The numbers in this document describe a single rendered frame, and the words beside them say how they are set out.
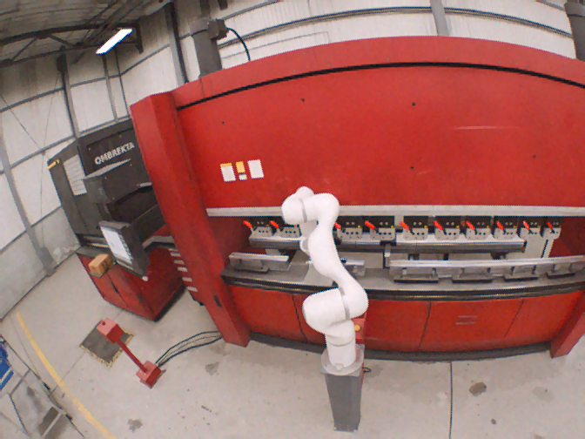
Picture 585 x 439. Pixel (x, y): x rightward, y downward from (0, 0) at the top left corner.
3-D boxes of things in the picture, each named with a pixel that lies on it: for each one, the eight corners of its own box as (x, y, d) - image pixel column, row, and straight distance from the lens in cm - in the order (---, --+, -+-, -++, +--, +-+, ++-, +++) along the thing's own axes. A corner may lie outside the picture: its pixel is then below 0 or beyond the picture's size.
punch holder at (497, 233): (494, 239, 174) (499, 216, 167) (490, 233, 181) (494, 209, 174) (514, 239, 180) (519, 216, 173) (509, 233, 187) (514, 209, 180)
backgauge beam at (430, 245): (251, 248, 234) (247, 238, 229) (258, 239, 244) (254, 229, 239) (524, 253, 229) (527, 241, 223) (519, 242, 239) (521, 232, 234)
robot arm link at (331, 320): (359, 341, 108) (358, 300, 89) (312, 354, 106) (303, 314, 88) (350, 320, 115) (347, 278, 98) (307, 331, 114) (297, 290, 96)
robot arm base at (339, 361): (359, 377, 120) (359, 355, 104) (316, 372, 123) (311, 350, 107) (366, 343, 130) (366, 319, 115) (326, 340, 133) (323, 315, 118)
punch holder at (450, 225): (434, 240, 164) (437, 215, 156) (433, 233, 171) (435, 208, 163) (458, 240, 167) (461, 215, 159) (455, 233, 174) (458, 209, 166)
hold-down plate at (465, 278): (452, 283, 182) (453, 280, 180) (451, 277, 186) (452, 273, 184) (492, 281, 191) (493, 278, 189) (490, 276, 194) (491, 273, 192)
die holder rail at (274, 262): (231, 266, 221) (228, 256, 216) (235, 261, 225) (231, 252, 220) (288, 271, 197) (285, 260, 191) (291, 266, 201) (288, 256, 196)
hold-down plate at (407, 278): (393, 282, 177) (393, 279, 175) (393, 277, 181) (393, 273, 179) (438, 283, 180) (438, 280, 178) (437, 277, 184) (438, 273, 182)
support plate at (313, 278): (302, 285, 165) (302, 283, 164) (313, 259, 184) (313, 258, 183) (331, 287, 160) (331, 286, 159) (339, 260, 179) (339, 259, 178)
